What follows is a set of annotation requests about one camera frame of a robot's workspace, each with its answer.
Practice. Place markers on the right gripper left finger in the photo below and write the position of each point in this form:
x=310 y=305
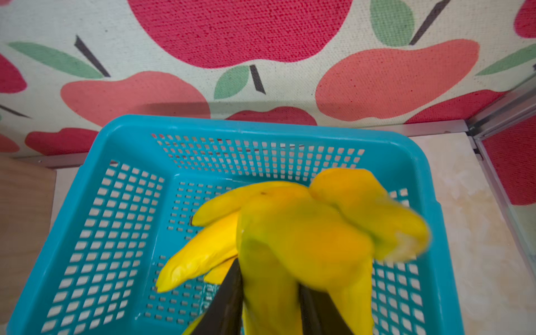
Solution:
x=224 y=313

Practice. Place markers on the right aluminium corner post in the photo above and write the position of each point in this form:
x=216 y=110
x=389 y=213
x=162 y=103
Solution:
x=504 y=137

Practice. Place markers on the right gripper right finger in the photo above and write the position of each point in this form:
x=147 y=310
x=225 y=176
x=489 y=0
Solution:
x=319 y=314

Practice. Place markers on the wooden shelf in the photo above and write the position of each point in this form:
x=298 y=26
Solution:
x=27 y=194

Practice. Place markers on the banana bunch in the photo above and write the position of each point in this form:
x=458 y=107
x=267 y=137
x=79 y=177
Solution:
x=325 y=236
x=209 y=247

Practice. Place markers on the teal plastic basket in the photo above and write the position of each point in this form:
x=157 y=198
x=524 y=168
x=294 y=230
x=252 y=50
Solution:
x=129 y=208

